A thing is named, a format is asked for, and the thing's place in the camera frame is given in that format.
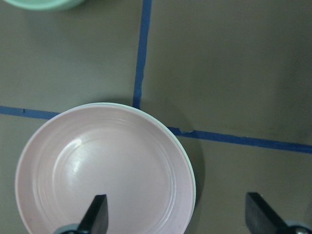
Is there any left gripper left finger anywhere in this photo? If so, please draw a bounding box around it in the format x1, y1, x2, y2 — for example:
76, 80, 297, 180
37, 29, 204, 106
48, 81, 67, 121
54, 195, 109, 234

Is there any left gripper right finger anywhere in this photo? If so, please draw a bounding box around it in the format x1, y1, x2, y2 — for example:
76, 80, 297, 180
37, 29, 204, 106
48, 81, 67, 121
245, 192, 312, 234

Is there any pink plate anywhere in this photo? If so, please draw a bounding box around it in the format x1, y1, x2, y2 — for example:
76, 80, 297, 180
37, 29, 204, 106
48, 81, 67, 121
15, 103, 196, 234

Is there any cream plate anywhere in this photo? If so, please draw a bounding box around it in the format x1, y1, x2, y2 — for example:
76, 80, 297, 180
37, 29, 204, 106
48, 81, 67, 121
73, 103, 196, 223

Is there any green bowl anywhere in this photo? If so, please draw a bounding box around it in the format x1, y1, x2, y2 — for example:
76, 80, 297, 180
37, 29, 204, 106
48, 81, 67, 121
4, 0, 84, 11

